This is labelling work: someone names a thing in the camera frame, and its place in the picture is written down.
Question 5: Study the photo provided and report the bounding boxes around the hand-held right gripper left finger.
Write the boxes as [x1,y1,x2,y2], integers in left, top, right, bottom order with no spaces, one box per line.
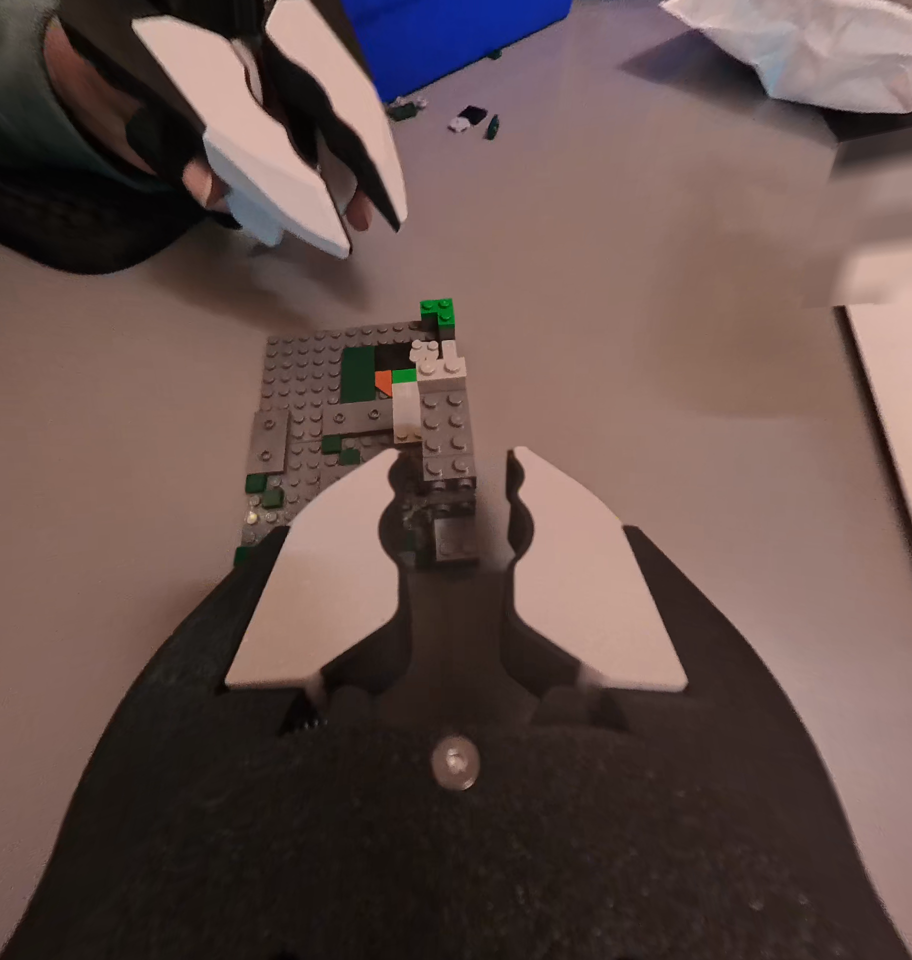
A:
[222,447,417,693]

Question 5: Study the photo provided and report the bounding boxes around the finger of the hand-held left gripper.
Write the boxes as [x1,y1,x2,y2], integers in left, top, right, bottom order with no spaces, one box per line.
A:
[129,13,354,261]
[263,0,410,235]

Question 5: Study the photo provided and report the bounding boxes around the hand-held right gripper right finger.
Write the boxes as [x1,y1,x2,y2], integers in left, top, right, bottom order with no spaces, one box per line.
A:
[503,446,690,693]

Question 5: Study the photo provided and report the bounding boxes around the grey brick model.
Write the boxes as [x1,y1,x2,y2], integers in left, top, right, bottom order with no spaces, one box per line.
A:
[233,297,481,571]

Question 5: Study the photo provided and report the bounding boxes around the person's left hand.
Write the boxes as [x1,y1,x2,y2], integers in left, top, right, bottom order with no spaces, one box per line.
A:
[47,22,236,215]

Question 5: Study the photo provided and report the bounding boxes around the blue plastic bin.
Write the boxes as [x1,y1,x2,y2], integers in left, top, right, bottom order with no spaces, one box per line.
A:
[339,0,575,104]

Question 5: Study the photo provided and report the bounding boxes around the black mesh seat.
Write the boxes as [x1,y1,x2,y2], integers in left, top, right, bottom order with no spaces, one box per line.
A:
[0,153,210,275]

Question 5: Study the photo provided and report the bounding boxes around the white wooden book stand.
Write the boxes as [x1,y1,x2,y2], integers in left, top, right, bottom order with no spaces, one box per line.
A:
[837,302,912,594]

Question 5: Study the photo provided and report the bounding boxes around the numbered white paper bag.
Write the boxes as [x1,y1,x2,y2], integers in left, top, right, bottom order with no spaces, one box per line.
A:
[660,0,912,117]

